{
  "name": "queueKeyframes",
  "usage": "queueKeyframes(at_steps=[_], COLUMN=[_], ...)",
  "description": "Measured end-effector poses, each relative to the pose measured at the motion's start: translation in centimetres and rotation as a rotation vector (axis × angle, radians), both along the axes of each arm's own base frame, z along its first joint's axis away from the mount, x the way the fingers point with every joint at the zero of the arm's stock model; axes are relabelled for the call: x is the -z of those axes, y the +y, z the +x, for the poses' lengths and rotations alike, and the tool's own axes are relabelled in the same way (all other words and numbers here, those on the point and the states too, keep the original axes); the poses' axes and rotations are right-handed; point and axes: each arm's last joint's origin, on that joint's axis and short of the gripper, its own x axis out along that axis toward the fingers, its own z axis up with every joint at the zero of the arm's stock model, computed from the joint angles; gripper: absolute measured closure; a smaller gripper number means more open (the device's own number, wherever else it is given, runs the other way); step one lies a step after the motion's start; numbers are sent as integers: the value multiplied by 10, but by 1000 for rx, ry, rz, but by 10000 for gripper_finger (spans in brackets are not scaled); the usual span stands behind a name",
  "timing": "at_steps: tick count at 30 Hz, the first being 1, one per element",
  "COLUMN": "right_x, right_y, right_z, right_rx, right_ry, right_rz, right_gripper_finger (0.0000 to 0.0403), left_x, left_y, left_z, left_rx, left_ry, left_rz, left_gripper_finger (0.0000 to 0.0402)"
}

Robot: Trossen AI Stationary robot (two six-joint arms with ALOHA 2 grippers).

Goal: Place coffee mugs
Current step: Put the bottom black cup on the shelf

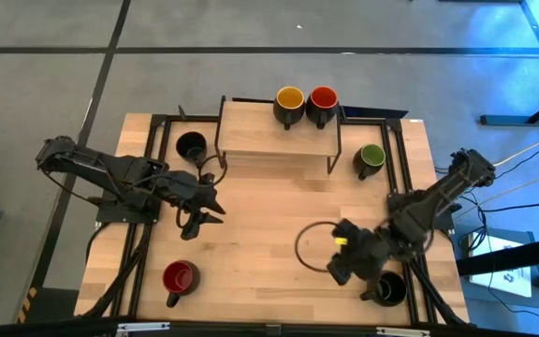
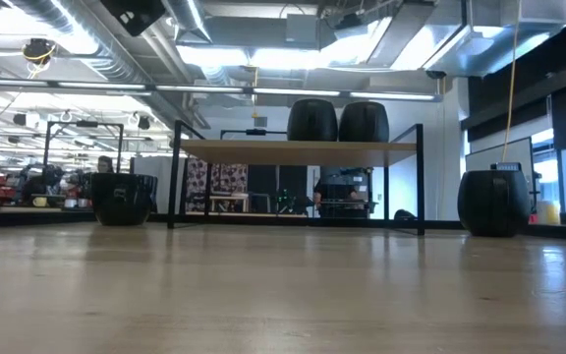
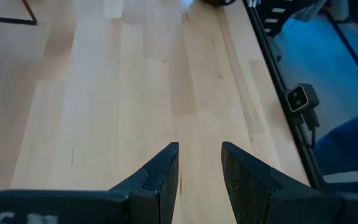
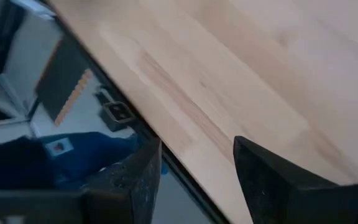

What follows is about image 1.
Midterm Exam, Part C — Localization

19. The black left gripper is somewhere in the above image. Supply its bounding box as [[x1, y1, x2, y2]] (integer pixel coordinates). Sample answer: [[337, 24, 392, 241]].
[[168, 170, 226, 242]]

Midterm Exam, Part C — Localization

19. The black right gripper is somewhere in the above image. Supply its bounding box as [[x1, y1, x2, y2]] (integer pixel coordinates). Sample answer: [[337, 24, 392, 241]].
[[328, 219, 392, 286]]

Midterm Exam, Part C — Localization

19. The black coffee mug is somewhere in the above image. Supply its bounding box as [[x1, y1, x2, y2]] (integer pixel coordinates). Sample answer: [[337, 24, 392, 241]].
[[359, 271, 408, 308], [175, 131, 208, 168]]

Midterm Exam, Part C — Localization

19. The black mug yellow interior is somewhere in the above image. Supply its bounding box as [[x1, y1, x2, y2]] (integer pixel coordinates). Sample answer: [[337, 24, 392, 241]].
[[272, 86, 307, 131]]

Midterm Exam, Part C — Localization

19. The black mug orange-red interior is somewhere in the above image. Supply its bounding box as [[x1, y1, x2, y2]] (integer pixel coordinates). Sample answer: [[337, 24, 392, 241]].
[[305, 85, 341, 131]]

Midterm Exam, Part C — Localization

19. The black mug dark red interior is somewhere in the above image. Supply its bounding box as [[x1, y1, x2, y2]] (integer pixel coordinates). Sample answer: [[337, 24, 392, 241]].
[[162, 259, 201, 309]]

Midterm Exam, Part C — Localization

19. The silver metal latch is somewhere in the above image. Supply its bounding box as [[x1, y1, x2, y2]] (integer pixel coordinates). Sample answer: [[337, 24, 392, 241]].
[[116, 321, 171, 335], [375, 326, 432, 337]]

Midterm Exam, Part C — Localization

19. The black mug green interior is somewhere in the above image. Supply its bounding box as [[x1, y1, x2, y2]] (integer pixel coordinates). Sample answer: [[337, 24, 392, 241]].
[[352, 143, 387, 182]]

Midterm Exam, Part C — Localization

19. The white box with print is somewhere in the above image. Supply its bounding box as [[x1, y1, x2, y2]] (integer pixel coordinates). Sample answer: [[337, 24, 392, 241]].
[[466, 230, 533, 299]]

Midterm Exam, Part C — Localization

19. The dark flat panel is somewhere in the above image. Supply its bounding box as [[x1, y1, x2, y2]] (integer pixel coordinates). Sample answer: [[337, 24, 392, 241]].
[[339, 106, 409, 120]]

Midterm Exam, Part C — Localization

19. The black metal stand beam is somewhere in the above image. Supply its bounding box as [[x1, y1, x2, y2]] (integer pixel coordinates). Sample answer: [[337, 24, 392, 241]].
[[456, 232, 539, 277]]

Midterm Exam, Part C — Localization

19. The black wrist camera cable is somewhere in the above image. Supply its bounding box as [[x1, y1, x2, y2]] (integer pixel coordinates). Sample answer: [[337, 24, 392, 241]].
[[175, 154, 229, 230], [294, 220, 345, 273]]

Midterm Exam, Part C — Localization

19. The black cable bundle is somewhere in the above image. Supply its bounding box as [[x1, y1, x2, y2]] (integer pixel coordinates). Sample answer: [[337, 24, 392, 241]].
[[402, 259, 471, 327], [80, 223, 153, 319]]

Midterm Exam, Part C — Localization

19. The wooden shelf riser black frame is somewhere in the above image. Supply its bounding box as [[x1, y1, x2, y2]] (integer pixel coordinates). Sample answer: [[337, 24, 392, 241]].
[[212, 95, 342, 175]]

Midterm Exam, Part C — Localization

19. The white cable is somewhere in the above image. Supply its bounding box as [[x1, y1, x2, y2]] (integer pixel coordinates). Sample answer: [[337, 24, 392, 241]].
[[454, 162, 539, 221]]

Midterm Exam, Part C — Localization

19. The yellow cable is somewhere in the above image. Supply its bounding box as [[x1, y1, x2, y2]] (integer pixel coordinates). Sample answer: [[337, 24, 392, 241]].
[[492, 139, 539, 169]]

